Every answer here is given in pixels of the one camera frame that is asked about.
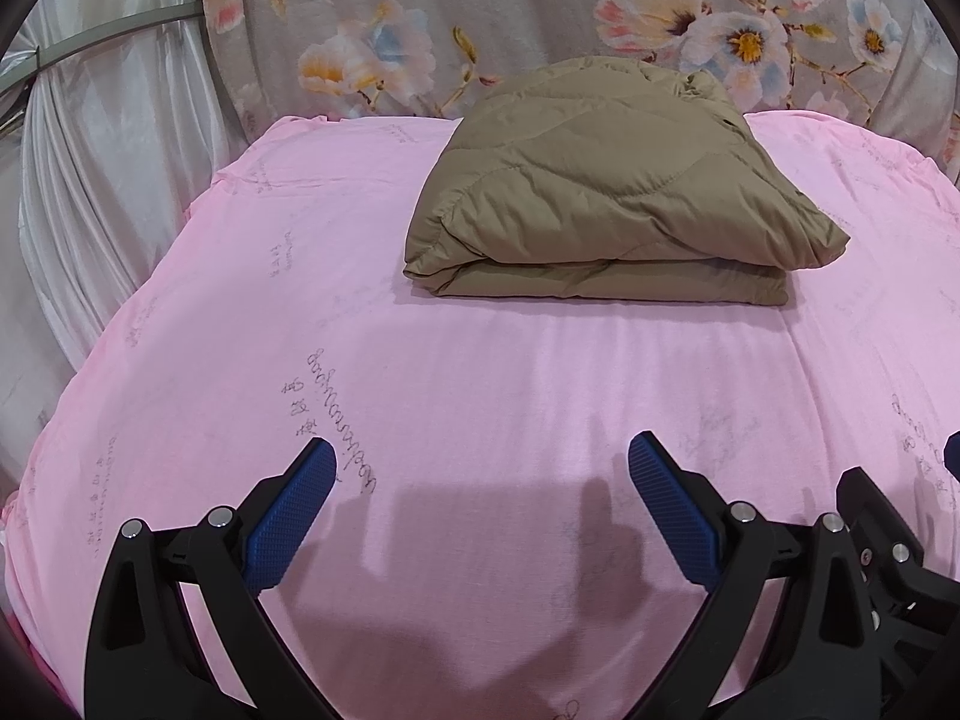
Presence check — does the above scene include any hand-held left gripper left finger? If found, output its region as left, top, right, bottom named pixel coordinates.
left=85, top=439, right=337, bottom=720

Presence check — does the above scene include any white curtain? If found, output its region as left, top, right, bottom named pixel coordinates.
left=0, top=13, right=262, bottom=482

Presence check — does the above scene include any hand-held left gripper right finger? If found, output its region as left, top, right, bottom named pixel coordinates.
left=628, top=432, right=890, bottom=720

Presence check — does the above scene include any grey metal rail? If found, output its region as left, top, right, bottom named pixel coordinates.
left=0, top=9, right=205, bottom=95

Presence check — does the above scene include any olive quilted jacket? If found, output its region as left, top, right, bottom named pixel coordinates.
left=401, top=56, right=853, bottom=308

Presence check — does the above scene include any pink bed sheet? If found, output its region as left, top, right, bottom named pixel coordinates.
left=0, top=111, right=960, bottom=720

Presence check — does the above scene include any grey floral cloth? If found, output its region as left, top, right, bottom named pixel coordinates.
left=198, top=0, right=960, bottom=188

